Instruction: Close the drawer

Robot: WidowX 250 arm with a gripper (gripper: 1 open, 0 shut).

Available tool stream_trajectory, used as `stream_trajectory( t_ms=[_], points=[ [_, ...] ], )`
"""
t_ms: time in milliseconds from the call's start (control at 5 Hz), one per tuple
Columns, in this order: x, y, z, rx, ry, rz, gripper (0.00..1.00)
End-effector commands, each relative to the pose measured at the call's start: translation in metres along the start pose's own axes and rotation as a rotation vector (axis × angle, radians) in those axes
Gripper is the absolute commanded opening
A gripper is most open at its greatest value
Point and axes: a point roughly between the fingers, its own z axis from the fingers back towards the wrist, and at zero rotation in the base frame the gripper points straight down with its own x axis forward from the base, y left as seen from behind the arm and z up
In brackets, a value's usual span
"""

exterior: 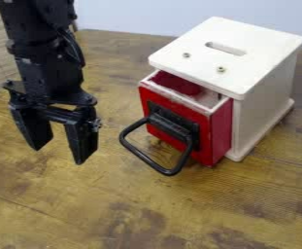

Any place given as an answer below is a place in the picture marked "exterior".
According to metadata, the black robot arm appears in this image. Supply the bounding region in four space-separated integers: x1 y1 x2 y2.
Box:
0 0 99 164

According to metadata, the black metal drawer handle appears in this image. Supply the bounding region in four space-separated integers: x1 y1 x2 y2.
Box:
118 111 200 177

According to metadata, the white wooden cabinet box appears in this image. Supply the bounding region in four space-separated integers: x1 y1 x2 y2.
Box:
147 17 302 161

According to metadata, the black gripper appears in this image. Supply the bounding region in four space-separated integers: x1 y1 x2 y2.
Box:
3 50 101 165

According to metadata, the red drawer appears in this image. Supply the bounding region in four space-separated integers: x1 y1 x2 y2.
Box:
137 71 232 166

